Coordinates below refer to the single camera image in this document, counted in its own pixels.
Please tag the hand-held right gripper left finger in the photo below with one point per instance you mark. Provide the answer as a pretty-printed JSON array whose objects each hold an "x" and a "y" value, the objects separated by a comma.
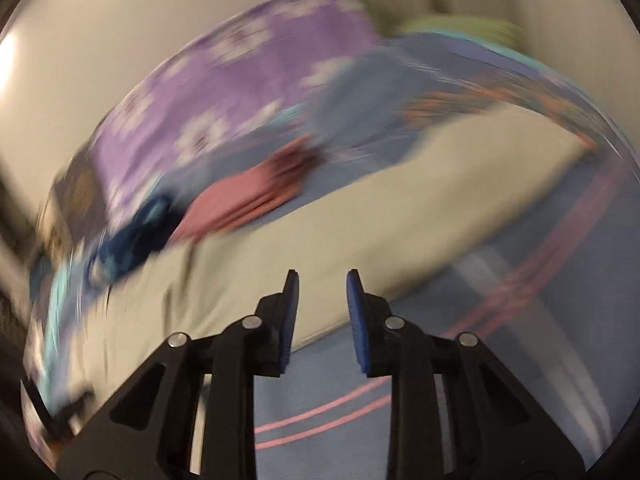
[{"x": 290, "y": 310}]

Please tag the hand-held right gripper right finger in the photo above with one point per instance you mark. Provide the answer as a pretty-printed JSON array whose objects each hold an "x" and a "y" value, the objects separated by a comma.
[{"x": 356, "y": 310}]

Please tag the beige garment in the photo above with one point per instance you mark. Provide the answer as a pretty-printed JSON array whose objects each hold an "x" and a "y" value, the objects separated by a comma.
[{"x": 350, "y": 220}]

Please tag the pink folded clothes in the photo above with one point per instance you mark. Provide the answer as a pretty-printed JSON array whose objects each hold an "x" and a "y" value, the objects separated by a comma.
[{"x": 240, "y": 195}]

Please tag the blue striped bed sheet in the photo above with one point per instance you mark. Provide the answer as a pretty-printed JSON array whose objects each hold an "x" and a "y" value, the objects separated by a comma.
[{"x": 320, "y": 400}]

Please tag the navy star-print blanket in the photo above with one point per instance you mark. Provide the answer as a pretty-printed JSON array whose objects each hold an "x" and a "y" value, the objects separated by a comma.
[{"x": 132, "y": 240}]

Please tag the purple floral pillow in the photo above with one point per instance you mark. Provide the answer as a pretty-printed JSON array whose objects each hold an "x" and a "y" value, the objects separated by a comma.
[{"x": 225, "y": 75}]

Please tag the dark pillow gold tree print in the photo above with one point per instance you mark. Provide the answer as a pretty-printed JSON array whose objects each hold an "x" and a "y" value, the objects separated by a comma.
[{"x": 75, "y": 195}]

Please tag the green cloth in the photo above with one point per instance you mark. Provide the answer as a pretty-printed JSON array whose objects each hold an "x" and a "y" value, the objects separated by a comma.
[{"x": 460, "y": 30}]

